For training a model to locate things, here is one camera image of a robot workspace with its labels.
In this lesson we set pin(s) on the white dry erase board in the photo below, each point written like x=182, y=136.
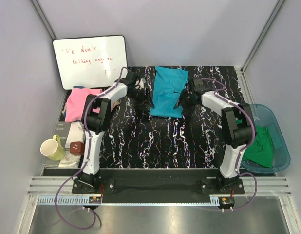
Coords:
x=91, y=62

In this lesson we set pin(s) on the beige folded t shirt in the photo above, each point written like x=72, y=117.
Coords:
x=115, y=104

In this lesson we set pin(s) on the green t shirt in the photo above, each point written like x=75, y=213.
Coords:
x=261, y=151

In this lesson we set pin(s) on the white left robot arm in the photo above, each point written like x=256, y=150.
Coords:
x=96, y=119

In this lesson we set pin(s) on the yellow green mug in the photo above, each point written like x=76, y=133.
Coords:
x=53, y=149

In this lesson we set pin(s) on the aluminium frame rail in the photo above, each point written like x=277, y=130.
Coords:
x=264, y=186

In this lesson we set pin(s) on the teal t shirt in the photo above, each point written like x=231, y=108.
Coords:
x=168, y=85

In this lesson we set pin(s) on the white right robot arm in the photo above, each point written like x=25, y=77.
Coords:
x=238, y=128

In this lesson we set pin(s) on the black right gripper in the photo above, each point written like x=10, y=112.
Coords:
x=183, y=94

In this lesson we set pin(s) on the pink folded t shirt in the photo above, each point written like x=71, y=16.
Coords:
x=76, y=102

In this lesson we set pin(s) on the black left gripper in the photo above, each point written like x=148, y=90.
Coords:
x=146, y=98

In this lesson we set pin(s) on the black white manual booklet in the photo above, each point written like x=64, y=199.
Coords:
x=68, y=132

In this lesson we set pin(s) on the brown cube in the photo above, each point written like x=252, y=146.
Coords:
x=77, y=148

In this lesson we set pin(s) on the teal plastic basin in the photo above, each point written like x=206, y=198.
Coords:
x=264, y=117

